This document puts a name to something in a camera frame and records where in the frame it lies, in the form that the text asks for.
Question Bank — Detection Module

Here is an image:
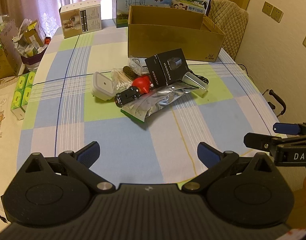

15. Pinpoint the white square container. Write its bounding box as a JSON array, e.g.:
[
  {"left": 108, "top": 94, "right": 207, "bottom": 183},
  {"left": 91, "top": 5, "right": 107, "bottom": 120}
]
[{"left": 90, "top": 72, "right": 116, "bottom": 101}]

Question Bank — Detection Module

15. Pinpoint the black usb cable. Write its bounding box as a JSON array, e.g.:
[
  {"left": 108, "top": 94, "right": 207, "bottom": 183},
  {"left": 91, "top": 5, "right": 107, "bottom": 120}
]
[{"left": 188, "top": 68, "right": 210, "bottom": 85}]

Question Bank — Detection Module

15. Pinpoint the silver foil pouch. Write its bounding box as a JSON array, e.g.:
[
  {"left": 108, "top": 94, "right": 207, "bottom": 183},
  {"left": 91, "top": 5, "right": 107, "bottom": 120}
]
[{"left": 120, "top": 82, "right": 197, "bottom": 122}]

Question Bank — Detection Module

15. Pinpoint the black toy car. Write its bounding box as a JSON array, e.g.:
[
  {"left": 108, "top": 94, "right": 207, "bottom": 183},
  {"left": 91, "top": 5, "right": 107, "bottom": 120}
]
[{"left": 114, "top": 86, "right": 141, "bottom": 108}]

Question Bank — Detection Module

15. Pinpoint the bag of cotton swabs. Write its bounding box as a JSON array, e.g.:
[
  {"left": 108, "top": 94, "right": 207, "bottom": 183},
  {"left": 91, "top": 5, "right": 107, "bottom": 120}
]
[{"left": 111, "top": 68, "right": 132, "bottom": 92}]

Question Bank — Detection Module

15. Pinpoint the red toy figure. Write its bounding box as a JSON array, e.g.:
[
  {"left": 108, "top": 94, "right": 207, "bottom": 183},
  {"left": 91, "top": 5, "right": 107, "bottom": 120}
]
[{"left": 132, "top": 75, "right": 154, "bottom": 94}]

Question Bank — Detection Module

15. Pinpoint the black product box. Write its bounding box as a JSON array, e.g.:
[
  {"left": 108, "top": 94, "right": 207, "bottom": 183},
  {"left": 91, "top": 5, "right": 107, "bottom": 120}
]
[{"left": 145, "top": 48, "right": 189, "bottom": 88}]

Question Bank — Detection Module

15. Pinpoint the clear plastic bag with clips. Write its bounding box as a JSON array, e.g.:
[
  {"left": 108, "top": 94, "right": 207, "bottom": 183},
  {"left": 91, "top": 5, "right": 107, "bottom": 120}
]
[{"left": 128, "top": 57, "right": 149, "bottom": 76}]

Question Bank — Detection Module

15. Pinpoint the translucent plastic cup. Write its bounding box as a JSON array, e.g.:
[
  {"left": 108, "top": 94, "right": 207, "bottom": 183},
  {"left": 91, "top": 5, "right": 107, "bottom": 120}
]
[{"left": 182, "top": 72, "right": 208, "bottom": 98}]

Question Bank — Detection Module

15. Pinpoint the brown knitted hair scrunchie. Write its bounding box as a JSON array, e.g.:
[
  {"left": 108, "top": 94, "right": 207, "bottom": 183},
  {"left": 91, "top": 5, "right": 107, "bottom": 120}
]
[{"left": 122, "top": 66, "right": 139, "bottom": 80}]

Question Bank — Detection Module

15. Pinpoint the checkered bed sheet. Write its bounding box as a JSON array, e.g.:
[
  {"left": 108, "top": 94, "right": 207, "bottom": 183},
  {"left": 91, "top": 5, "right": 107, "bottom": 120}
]
[{"left": 16, "top": 18, "right": 289, "bottom": 188}]

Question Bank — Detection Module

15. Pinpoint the green tissue pack stack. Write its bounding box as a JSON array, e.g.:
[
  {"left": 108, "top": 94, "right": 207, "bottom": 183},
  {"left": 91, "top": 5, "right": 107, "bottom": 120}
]
[{"left": 11, "top": 70, "right": 37, "bottom": 120}]

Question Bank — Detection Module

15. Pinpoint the brown cardboard carton left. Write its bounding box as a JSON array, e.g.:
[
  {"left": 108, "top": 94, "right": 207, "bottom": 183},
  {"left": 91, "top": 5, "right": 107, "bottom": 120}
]
[{"left": 0, "top": 20, "right": 22, "bottom": 79}]

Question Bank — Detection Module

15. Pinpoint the quilted beige chair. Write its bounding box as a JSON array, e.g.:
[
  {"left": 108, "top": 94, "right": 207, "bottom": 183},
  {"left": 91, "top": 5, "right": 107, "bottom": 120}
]
[{"left": 208, "top": 0, "right": 248, "bottom": 60}]

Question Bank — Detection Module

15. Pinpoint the open box of clutter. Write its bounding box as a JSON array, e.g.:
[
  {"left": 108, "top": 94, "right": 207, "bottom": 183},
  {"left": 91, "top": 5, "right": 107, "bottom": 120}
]
[{"left": 12, "top": 18, "right": 51, "bottom": 71}]

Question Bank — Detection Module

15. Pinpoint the white appliance product box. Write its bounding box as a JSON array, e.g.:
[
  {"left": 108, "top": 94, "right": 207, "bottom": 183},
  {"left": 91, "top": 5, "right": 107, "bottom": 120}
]
[{"left": 59, "top": 0, "right": 102, "bottom": 38}]

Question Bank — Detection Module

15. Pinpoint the brown cardboard box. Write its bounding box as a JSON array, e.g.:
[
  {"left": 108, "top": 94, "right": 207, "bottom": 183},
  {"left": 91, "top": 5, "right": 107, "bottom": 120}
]
[{"left": 127, "top": 5, "right": 225, "bottom": 62}]

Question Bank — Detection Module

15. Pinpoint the black trolley handle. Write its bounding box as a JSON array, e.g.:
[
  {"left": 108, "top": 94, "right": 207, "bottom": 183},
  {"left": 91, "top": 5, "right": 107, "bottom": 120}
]
[{"left": 262, "top": 89, "right": 286, "bottom": 118}]

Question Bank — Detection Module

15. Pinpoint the wall socket pair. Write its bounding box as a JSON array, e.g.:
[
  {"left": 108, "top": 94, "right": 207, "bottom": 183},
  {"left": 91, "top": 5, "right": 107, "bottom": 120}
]
[{"left": 262, "top": 1, "right": 284, "bottom": 23}]

